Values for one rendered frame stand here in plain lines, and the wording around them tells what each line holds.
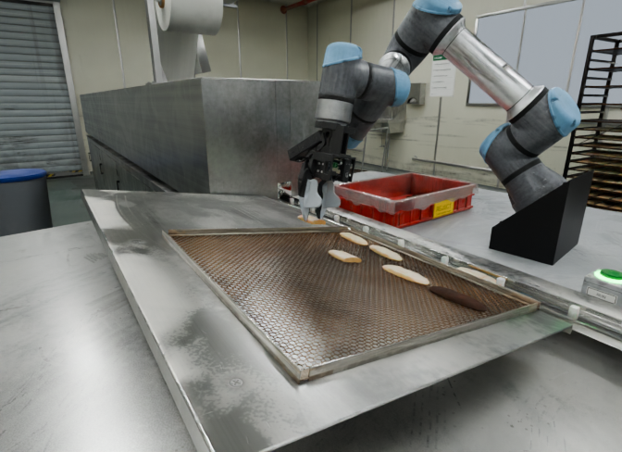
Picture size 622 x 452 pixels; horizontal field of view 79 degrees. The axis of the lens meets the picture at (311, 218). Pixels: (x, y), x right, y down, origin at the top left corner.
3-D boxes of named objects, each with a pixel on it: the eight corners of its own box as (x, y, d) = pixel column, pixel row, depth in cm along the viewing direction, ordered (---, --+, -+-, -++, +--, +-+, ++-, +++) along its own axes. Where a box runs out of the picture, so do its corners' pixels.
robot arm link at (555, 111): (543, 145, 110) (405, 24, 115) (593, 109, 98) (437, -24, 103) (534, 165, 103) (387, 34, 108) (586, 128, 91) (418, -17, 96)
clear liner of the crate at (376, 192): (477, 207, 150) (480, 183, 147) (393, 232, 122) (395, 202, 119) (409, 192, 176) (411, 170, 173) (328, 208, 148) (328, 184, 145)
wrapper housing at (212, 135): (333, 199, 165) (335, 81, 151) (212, 220, 135) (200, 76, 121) (132, 132, 511) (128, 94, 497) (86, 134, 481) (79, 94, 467)
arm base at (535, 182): (532, 205, 118) (512, 180, 120) (578, 178, 105) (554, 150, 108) (506, 219, 110) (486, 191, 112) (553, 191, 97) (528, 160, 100)
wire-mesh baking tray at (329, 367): (539, 309, 65) (541, 302, 65) (298, 384, 36) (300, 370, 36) (350, 231, 105) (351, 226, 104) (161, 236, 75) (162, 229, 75)
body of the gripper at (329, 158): (327, 183, 76) (337, 122, 73) (299, 176, 82) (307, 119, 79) (352, 185, 81) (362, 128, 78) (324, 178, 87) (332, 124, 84)
